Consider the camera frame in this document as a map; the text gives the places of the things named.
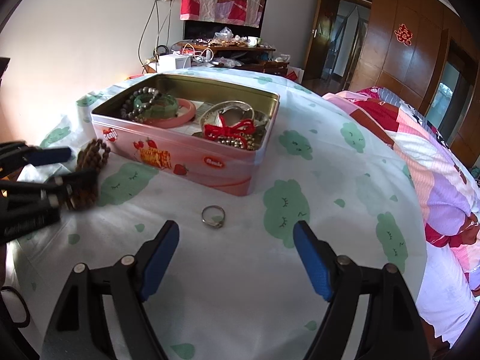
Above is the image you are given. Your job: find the brown wooden bead mala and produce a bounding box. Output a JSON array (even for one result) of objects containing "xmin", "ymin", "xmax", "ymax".
[{"xmin": 67, "ymin": 138, "xmax": 111, "ymax": 211}]

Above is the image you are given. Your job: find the dark bead bracelet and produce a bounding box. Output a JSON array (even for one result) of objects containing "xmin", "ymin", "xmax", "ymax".
[{"xmin": 119, "ymin": 86, "xmax": 163, "ymax": 124}]

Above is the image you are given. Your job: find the green jade bangle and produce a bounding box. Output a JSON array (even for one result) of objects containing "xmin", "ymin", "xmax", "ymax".
[{"xmin": 133, "ymin": 94, "xmax": 179, "ymax": 119}]

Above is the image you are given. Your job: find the silver ring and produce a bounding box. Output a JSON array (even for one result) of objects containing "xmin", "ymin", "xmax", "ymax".
[{"xmin": 200, "ymin": 205, "xmax": 227, "ymax": 229}]

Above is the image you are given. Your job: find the silver bangle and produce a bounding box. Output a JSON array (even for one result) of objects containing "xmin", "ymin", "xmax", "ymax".
[{"xmin": 199, "ymin": 100, "xmax": 255, "ymax": 129}]

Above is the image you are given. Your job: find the red knot coin charm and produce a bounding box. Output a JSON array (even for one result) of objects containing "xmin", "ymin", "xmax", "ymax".
[{"xmin": 203, "ymin": 116, "xmax": 256, "ymax": 145}]

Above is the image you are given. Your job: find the pink patchwork quilt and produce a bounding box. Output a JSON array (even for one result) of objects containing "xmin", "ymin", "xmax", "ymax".
[{"xmin": 323, "ymin": 87, "xmax": 479, "ymax": 345}]

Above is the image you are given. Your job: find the pink jade bangle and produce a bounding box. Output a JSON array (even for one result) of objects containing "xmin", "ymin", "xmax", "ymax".
[{"xmin": 145, "ymin": 98, "xmax": 196, "ymax": 128}]

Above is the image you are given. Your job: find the pink metal tin box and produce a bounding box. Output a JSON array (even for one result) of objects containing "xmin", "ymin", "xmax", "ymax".
[{"xmin": 91, "ymin": 74, "xmax": 280, "ymax": 197}]

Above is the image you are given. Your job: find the cloud pattern bed sheet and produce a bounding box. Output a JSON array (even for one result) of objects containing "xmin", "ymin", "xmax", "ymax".
[{"xmin": 7, "ymin": 72, "xmax": 426, "ymax": 359}]

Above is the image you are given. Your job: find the white box device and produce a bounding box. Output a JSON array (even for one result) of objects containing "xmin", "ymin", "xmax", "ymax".
[{"xmin": 154, "ymin": 54, "xmax": 191, "ymax": 72}]

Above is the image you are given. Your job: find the wooden tv cabinet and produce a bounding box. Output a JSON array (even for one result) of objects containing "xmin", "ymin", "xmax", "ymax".
[{"xmin": 142, "ymin": 39, "xmax": 290, "ymax": 77}]

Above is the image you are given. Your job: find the black television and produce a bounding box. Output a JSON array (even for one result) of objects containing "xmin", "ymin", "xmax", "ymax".
[{"xmin": 182, "ymin": 20, "xmax": 264, "ymax": 43}]

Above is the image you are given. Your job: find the red patchwork cloth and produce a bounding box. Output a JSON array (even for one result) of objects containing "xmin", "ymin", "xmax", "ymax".
[{"xmin": 180, "ymin": 0, "xmax": 267, "ymax": 28}]

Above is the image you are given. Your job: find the white mug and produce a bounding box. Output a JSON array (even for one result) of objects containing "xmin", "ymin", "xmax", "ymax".
[{"xmin": 247, "ymin": 37, "xmax": 261, "ymax": 47}]

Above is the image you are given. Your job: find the wooden door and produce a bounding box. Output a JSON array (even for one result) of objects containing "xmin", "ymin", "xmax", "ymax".
[{"xmin": 303, "ymin": 0, "xmax": 339, "ymax": 81}]

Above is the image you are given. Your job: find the wooden wardrobe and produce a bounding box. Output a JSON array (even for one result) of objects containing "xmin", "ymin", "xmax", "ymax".
[{"xmin": 349, "ymin": 0, "xmax": 479, "ymax": 167}]

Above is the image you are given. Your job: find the red double happiness sticker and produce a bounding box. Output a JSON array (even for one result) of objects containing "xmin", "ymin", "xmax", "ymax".
[{"xmin": 394, "ymin": 23, "xmax": 413, "ymax": 47}]

